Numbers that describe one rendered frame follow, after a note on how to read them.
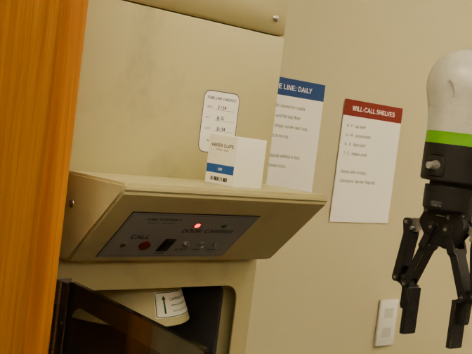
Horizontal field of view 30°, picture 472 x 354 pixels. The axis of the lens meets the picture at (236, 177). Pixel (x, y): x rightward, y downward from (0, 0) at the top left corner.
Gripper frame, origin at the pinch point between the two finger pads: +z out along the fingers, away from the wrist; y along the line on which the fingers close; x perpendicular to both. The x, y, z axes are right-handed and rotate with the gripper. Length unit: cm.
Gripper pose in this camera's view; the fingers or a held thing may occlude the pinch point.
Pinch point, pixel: (432, 322)
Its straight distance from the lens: 134.3
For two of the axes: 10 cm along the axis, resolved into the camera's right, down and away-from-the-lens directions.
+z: -1.3, 9.9, 0.5
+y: 6.7, 1.2, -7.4
